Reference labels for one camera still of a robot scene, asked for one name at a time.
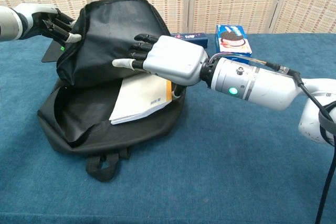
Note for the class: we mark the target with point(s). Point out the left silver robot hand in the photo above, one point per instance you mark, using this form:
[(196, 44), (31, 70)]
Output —
[(44, 16)]

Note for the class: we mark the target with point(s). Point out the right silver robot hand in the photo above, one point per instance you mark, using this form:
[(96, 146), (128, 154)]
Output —
[(176, 61)]

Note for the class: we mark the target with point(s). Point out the white book yellow spine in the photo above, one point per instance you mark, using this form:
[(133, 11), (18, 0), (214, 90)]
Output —
[(141, 95)]

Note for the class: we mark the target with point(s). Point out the black backpack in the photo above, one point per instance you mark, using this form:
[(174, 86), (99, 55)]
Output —
[(110, 24)]

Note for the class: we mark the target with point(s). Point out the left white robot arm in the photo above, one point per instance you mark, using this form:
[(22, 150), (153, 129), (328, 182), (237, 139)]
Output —
[(10, 23)]

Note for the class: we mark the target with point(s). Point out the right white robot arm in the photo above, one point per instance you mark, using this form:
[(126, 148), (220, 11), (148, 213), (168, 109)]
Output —
[(262, 87)]

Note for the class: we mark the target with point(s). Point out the dark blue long box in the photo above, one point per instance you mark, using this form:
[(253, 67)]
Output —
[(194, 37)]

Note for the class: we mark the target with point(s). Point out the black mouse pad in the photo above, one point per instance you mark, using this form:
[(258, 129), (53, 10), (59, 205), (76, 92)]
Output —
[(51, 54)]

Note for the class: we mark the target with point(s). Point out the blue pink cookie box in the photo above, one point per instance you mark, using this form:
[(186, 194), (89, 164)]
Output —
[(233, 41)]

